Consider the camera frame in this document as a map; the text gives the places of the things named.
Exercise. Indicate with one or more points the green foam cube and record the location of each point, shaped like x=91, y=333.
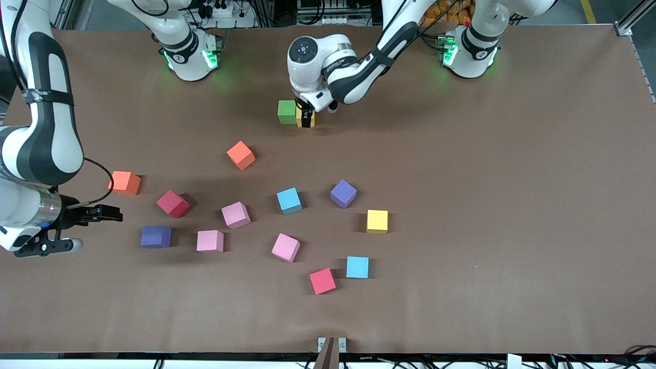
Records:
x=287, y=110

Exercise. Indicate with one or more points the teal blue foam cube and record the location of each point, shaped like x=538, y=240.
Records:
x=288, y=200

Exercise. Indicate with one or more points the light blue foam cube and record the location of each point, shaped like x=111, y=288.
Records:
x=357, y=267

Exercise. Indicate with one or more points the brown table cover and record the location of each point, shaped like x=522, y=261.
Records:
x=512, y=230

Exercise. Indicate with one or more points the orange foam cube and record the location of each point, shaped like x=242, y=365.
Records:
x=241, y=155
x=124, y=183

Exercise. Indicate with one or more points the aluminium frame post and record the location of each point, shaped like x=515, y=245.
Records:
x=327, y=356

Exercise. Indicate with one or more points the white power strip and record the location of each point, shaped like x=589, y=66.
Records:
x=223, y=13

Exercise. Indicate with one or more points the red foam cube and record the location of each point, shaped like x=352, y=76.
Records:
x=322, y=281

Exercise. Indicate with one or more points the white paper tag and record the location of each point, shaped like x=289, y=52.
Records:
x=514, y=362

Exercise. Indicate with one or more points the pink foam cube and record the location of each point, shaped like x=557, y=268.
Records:
x=235, y=214
x=209, y=240
x=285, y=247

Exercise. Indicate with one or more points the yellow foam cube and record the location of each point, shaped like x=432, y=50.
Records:
x=313, y=121
x=377, y=220

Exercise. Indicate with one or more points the small metal bracket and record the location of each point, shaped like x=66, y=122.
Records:
x=342, y=344

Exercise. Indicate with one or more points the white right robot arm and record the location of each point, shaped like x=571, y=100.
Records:
x=61, y=148

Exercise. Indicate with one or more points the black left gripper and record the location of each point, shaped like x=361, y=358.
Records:
x=306, y=115

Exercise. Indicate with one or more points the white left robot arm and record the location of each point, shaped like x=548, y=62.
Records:
x=303, y=74

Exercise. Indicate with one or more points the metal equipment rack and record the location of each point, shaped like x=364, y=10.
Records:
x=328, y=20

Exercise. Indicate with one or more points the crimson foam cube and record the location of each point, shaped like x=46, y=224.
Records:
x=172, y=203

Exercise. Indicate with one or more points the orange fruit net bag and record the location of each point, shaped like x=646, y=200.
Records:
x=443, y=13

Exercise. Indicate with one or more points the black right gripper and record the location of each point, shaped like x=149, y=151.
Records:
x=73, y=216

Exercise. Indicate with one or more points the aluminium frame profile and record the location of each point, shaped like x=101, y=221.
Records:
x=64, y=21
x=628, y=25

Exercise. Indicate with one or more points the purple foam cube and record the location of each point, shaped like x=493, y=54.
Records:
x=155, y=236
x=343, y=193

